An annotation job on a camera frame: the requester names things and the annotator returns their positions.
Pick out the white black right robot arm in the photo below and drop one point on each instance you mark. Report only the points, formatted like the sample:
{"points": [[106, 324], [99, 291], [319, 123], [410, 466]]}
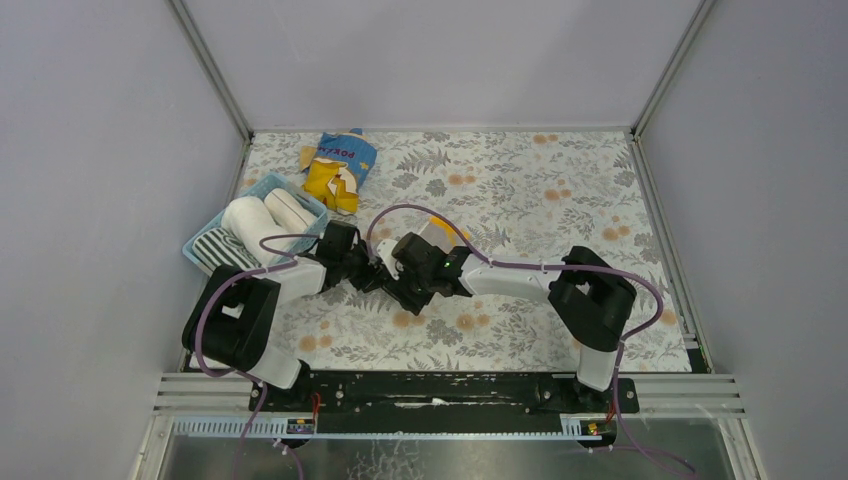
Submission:
{"points": [[593, 303]]}

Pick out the black white striped rolled towel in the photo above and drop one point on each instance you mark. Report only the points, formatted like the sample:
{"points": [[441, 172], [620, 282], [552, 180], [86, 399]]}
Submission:
{"points": [[217, 247]]}

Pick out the blue yellow printed towel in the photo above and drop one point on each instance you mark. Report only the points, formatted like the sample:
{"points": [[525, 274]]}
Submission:
{"points": [[336, 168]]}

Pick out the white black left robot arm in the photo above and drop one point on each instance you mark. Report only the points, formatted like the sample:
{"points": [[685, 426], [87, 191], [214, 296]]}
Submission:
{"points": [[232, 320]]}

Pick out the white slotted cable duct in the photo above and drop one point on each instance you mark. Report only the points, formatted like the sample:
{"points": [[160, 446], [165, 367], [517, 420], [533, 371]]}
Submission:
{"points": [[559, 427]]}

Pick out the floral patterned table mat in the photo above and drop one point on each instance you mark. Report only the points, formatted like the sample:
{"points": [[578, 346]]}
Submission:
{"points": [[522, 194]]}

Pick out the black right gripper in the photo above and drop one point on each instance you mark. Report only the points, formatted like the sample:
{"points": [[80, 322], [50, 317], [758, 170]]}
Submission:
{"points": [[403, 281]]}

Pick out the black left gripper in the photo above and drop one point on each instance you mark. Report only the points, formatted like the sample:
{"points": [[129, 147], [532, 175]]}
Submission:
{"points": [[361, 275]]}

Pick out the grey yellow patterned towel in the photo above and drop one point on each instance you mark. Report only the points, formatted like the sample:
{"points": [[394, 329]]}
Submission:
{"points": [[439, 234]]}

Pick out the cream terry towel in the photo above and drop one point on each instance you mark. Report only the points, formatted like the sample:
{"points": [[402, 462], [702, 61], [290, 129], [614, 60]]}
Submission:
{"points": [[288, 212]]}

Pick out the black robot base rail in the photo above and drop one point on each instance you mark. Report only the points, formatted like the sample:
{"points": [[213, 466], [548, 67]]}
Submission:
{"points": [[437, 400]]}

